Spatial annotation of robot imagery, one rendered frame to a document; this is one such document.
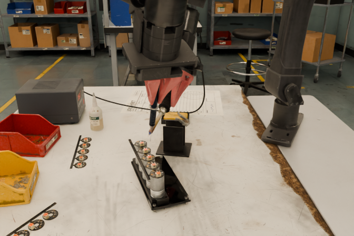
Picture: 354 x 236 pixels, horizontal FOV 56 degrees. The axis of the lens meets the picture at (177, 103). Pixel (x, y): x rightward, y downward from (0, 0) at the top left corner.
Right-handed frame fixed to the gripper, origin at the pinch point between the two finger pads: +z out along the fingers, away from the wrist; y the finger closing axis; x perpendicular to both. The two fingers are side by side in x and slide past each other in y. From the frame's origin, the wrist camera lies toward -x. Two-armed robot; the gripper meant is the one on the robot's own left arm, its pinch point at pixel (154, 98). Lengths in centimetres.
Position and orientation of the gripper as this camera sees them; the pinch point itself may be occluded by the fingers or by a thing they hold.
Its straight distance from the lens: 56.1
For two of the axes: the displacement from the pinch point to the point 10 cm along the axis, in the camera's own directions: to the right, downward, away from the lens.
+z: -1.3, 7.6, 6.3
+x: 3.6, 6.3, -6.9
